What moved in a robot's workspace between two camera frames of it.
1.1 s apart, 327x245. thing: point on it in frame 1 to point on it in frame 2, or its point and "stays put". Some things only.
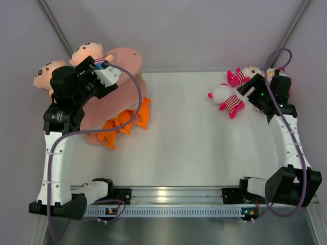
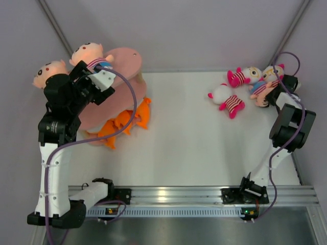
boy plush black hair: [43, 75] stays put
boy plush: [94, 50] stays put
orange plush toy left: [110, 136] stays put
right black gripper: [258, 82] to [269, 97]
